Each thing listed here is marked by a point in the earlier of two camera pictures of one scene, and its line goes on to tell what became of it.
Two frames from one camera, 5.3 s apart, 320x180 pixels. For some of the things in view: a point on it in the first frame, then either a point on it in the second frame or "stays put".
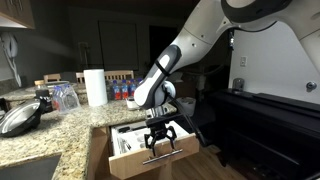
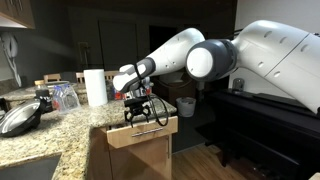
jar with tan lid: x=40 y=85 stays put
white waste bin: x=188 y=104 stays put
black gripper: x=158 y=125 → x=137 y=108
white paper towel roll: x=95 y=84 stays put
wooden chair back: x=120 y=75 stays put
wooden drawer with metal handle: x=128 y=163 → x=140 y=132
